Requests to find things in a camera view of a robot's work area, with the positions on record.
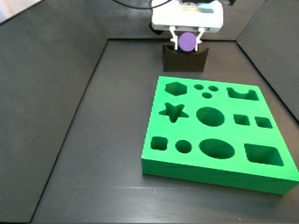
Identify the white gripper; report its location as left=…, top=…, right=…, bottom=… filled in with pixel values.
left=151, top=0, right=223, bottom=52

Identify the purple cylinder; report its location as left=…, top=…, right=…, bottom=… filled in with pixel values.
left=179, top=32, right=196, bottom=53

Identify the green foam shape board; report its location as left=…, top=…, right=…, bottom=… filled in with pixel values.
left=141, top=76, right=299, bottom=194

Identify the black curved holder stand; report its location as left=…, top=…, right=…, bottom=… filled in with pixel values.
left=163, top=45, right=209, bottom=72

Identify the black cable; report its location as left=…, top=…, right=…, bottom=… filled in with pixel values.
left=112, top=0, right=173, bottom=11

